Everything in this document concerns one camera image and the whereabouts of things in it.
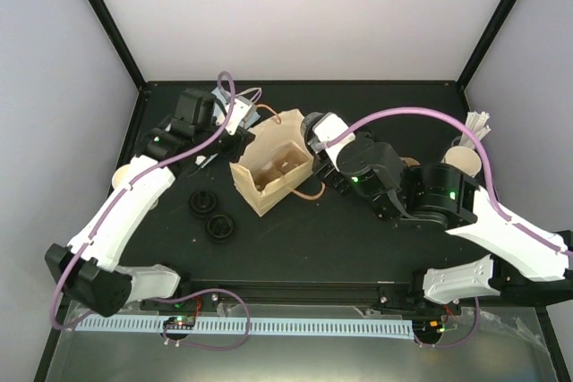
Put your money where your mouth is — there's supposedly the beige paper bag with handles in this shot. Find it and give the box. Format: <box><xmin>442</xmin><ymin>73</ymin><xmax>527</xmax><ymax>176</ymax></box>
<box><xmin>229</xmin><ymin>109</ymin><xmax>326</xmax><ymax>216</ymax></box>

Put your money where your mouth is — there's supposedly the black cup lid single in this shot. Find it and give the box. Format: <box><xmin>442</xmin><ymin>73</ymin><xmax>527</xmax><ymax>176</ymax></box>
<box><xmin>204</xmin><ymin>212</ymin><xmax>235</xmax><ymax>244</ymax></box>

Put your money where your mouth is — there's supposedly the brown cardboard cup carrier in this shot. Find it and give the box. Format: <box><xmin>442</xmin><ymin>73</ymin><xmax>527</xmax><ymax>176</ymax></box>
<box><xmin>401</xmin><ymin>157</ymin><xmax>421</xmax><ymax>167</ymax></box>

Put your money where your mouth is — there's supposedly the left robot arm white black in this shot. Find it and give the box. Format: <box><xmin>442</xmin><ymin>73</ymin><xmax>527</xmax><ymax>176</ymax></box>
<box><xmin>45</xmin><ymin>89</ymin><xmax>256</xmax><ymax>317</ymax></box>

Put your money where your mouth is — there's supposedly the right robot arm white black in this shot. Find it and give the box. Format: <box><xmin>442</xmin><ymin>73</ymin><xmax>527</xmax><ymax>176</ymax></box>
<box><xmin>308</xmin><ymin>132</ymin><xmax>572</xmax><ymax>313</ymax></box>

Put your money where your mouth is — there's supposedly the light blue paper bag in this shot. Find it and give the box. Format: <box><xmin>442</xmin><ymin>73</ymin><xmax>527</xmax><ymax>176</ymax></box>
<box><xmin>194</xmin><ymin>86</ymin><xmax>263</xmax><ymax>173</ymax></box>

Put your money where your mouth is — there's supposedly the stack of black cup lids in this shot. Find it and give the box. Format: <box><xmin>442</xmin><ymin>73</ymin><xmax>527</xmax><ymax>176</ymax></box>
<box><xmin>188</xmin><ymin>189</ymin><xmax>218</xmax><ymax>219</ymax></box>

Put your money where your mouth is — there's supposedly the white cup stack left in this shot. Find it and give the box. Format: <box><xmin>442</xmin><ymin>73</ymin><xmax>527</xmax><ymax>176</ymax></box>
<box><xmin>111</xmin><ymin>164</ymin><xmax>131</xmax><ymax>190</ymax></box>

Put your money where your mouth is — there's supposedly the stack of white paper cups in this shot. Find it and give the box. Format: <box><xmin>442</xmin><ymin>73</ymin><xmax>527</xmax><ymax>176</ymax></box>
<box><xmin>441</xmin><ymin>146</ymin><xmax>483</xmax><ymax>178</ymax></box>

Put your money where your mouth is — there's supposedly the clear glass straw jar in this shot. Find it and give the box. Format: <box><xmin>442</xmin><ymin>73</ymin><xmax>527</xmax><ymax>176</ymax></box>
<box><xmin>449</xmin><ymin>134</ymin><xmax>466</xmax><ymax>148</ymax></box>

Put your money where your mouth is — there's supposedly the left controller circuit board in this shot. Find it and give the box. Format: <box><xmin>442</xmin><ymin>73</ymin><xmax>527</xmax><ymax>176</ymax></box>
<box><xmin>163</xmin><ymin>316</ymin><xmax>196</xmax><ymax>331</ymax></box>

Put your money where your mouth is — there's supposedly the controller circuit board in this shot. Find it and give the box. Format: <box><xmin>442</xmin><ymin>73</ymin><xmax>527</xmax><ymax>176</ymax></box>
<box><xmin>413</xmin><ymin>320</ymin><xmax>459</xmax><ymax>335</ymax></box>
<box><xmin>163</xmin><ymin>316</ymin><xmax>196</xmax><ymax>331</ymax></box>

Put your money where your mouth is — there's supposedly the right controller circuit board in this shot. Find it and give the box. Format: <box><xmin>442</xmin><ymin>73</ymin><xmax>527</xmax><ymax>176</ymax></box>
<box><xmin>413</xmin><ymin>320</ymin><xmax>459</xmax><ymax>335</ymax></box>

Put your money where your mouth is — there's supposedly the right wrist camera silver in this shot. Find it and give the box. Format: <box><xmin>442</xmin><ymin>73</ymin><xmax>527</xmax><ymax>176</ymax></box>
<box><xmin>301</xmin><ymin>112</ymin><xmax>355</xmax><ymax>158</ymax></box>

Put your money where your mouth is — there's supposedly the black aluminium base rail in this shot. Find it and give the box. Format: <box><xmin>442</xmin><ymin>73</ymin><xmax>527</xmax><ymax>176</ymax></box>
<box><xmin>141</xmin><ymin>279</ymin><xmax>459</xmax><ymax>315</ymax></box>

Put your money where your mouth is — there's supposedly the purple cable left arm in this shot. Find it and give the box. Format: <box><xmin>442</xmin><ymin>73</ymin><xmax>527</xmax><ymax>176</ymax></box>
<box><xmin>49</xmin><ymin>71</ymin><xmax>238</xmax><ymax>332</ymax></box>

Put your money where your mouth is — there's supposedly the light blue slotted cable duct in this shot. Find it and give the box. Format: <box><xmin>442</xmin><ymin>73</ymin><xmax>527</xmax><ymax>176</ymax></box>
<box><xmin>76</xmin><ymin>314</ymin><xmax>414</xmax><ymax>340</ymax></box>

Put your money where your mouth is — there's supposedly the left black frame post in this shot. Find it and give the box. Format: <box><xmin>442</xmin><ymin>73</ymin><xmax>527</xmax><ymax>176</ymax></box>
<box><xmin>87</xmin><ymin>0</ymin><xmax>146</xmax><ymax>90</ymax></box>

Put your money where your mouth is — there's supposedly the black frame post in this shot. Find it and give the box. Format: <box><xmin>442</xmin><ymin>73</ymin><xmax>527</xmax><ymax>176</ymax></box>
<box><xmin>457</xmin><ymin>0</ymin><xmax>517</xmax><ymax>91</ymax></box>
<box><xmin>87</xmin><ymin>0</ymin><xmax>146</xmax><ymax>90</ymax></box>

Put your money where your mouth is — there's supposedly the right black frame post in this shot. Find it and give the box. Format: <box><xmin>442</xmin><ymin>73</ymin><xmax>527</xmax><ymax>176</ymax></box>
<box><xmin>457</xmin><ymin>0</ymin><xmax>517</xmax><ymax>91</ymax></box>

